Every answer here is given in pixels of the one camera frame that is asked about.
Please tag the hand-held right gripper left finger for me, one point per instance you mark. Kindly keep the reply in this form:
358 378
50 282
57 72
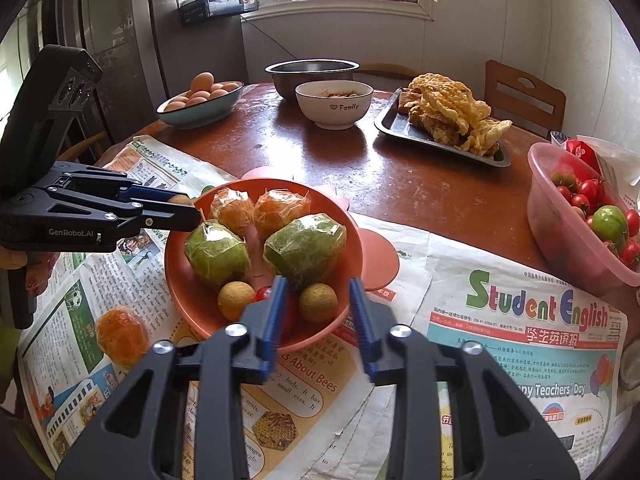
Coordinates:
275 310

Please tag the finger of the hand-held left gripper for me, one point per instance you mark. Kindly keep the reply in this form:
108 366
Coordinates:
165 217
150 192

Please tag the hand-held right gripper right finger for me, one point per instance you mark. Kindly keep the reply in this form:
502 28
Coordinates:
361 320

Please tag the red cherry tomato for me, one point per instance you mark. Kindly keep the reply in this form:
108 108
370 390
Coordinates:
265 292

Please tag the brown longan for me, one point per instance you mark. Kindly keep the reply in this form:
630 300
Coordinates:
236 300
317 302
180 200

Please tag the plastic-wrapped green fruit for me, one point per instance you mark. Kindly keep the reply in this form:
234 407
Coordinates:
305 247
217 255

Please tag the plastic-wrapped orange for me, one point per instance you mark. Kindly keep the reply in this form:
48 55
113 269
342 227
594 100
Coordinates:
280 212
121 335
231 212

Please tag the orange plastic plate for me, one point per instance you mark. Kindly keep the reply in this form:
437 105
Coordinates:
200 305

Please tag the person's left hand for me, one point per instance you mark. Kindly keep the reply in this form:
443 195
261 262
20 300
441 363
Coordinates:
14 260

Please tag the pink eared plate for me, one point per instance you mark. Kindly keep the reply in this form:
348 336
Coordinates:
380 255

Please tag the newspaper with football picture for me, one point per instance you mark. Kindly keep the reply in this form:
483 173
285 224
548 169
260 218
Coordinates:
75 305

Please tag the teal bowl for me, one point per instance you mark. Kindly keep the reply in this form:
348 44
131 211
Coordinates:
200 112

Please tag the pile of brown eggs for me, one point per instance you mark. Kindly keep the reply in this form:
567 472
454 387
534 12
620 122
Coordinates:
202 87

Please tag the newspaper with orange banner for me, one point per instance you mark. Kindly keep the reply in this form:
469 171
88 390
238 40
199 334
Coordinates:
525 360

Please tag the dark baking tray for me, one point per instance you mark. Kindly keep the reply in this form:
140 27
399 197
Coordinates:
395 125

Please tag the stainless steel bowl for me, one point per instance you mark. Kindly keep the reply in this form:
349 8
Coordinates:
310 72

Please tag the white ceramic bowl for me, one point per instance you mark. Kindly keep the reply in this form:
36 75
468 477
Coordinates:
335 107

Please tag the pink plastic container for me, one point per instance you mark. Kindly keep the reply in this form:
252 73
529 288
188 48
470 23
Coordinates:
550 230

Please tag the pile of fried food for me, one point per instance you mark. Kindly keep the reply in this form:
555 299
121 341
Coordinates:
445 105

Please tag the heap of cherry tomatoes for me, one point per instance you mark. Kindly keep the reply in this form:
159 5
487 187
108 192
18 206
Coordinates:
580 195

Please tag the green tomato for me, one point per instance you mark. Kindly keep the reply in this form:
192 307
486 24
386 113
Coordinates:
609 225

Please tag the wooden chair back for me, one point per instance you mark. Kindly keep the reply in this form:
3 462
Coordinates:
525 105

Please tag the red packet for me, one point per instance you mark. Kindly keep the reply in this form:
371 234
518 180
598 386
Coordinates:
582 154

